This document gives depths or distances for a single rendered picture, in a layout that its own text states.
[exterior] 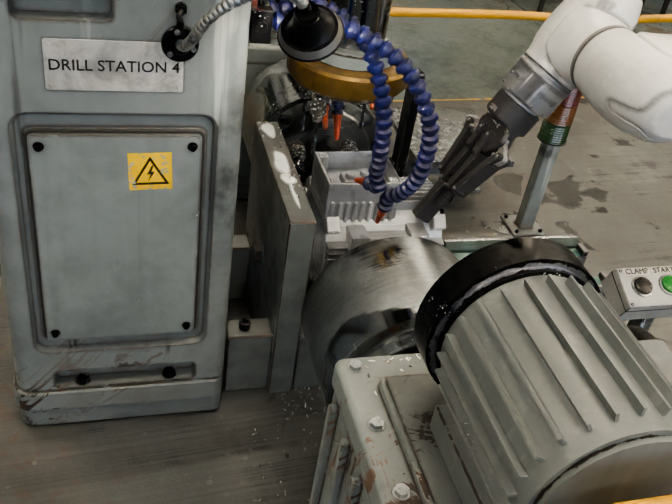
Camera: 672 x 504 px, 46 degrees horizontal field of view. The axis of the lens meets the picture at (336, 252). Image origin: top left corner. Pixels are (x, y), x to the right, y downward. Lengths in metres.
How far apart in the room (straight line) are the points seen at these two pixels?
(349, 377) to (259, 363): 0.44
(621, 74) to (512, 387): 0.52
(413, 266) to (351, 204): 0.24
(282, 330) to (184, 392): 0.18
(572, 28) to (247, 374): 0.72
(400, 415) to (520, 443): 0.20
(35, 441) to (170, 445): 0.20
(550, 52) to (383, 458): 0.64
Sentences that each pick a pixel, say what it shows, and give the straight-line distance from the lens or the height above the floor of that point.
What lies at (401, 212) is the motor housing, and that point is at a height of 1.08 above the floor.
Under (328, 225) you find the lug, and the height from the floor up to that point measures 1.08.
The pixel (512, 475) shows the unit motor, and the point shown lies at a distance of 0.66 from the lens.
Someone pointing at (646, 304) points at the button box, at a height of 1.05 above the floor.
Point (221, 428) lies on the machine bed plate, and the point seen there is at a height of 0.80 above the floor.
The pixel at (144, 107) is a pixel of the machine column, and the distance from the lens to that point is 0.96.
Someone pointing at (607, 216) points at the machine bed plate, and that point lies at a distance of 2.04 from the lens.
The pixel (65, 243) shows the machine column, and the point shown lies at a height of 1.15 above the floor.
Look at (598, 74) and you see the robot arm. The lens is 1.10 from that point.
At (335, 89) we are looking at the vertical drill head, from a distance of 1.10.
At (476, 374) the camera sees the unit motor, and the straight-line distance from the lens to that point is 0.71.
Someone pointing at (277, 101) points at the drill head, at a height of 1.13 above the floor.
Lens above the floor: 1.77
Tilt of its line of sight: 36 degrees down
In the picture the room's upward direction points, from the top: 10 degrees clockwise
